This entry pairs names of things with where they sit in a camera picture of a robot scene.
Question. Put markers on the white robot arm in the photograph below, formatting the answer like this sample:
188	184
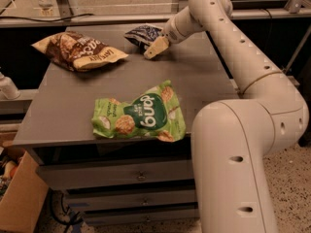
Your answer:
229	138

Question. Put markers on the blue chip bag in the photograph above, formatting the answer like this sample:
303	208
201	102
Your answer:
143	36

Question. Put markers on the white cylinder at left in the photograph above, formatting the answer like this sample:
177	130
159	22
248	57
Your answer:
8	87

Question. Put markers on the metal frame rail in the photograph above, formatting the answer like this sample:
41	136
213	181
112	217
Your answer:
30	13

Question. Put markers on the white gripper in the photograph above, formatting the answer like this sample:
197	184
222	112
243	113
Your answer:
174	33

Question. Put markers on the grey drawer cabinet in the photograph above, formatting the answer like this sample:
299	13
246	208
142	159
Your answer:
116	140

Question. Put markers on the brown yellow chip bag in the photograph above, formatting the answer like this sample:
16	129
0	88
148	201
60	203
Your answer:
77	52

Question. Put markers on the cardboard box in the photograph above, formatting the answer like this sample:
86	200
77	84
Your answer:
22	202

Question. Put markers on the green dang chip bag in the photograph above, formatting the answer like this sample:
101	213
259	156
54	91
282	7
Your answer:
156	113

